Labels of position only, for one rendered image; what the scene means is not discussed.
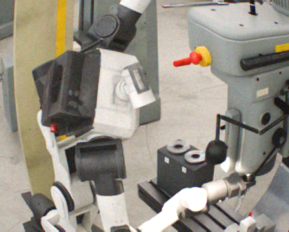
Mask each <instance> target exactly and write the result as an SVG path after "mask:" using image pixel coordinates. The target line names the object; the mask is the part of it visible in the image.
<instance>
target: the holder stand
mask: <svg viewBox="0 0 289 232"><path fill-rule="evenodd" d="M214 169H215V165H210V164H208V163H207V162H206V161H205V153H204V151H200V150H199V149H197V148H195V147H194V146H192V145H190V144H189V143H187V142H185V141H183V140H182V139H177V140H175V142H171V143H170V144H167V145H165V146H163V147H161V148H159V149H157V186H158V187H159V188H161V189H162V190H165V191H166V192H168V193H169V194H171V195H173V196H175V195H176V194H178V193H179V192H180V191H181V190H183V189H192V188H193V187H196V188H199V189H200V188H201V187H202V185H203V184H206V183H209V182H211V181H213V177H214Z"/></svg>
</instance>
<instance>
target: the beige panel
mask: <svg viewBox="0 0 289 232"><path fill-rule="evenodd" d="M14 6H15V7H14V32H13V33H14V35H13V36H14V38H13V39H14V41H13V43H14V44H13V46H14V48H13V50H14V51H13V54H14V55H13V57H14V59H13V62H14V63H13V66H14V68H13V69H14V92H15V101H16V109H17V122H18V126H19V139H20V143H21V151H22V154H23V160H24V164H25V168H26V174H27V176H28V183H29V186H30V191H28V192H25V193H21V195H22V198H23V199H24V200H25V201H26V204H27V205H28V206H29V208H30V203H29V201H30V198H31V197H32V196H33V195H34V194H35V193H42V194H44V195H45V196H46V197H48V198H49V199H50V200H52V202H54V200H53V198H52V193H51V188H52V184H53V182H55V173H54V165H53V161H52V156H51V154H50V152H49V150H48V149H47V148H46V140H45V138H44V136H43V133H42V132H41V129H40V126H39V123H38V121H37V114H38V112H39V111H40V110H41V109H40V106H41V105H40V101H39V100H40V99H39V96H38V94H37V89H36V86H35V82H34V79H33V76H32V70H33V69H35V68H36V67H38V66H40V65H41V64H43V63H45V62H47V61H50V60H52V59H55V58H56V57H58V56H59V55H61V54H63V53H64V52H65V51H67V50H73V38H74V37H73V32H74V30H73V28H74V24H73V23H74V0H15V5H14ZM30 210H31V209H30Z"/></svg>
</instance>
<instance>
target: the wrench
mask: <svg viewBox="0 0 289 232"><path fill-rule="evenodd" d="M209 4H210V5H212V4H214V5H215V4H218V5H229V4H228V2H225V3H224V2H223V0H214V1H208V2H207V1H204V2H192V3H176V4H170V5H162V6H161V7H162V8H175V7H181V6H184V7H185V6H197V5H198V6H200V5H209Z"/></svg>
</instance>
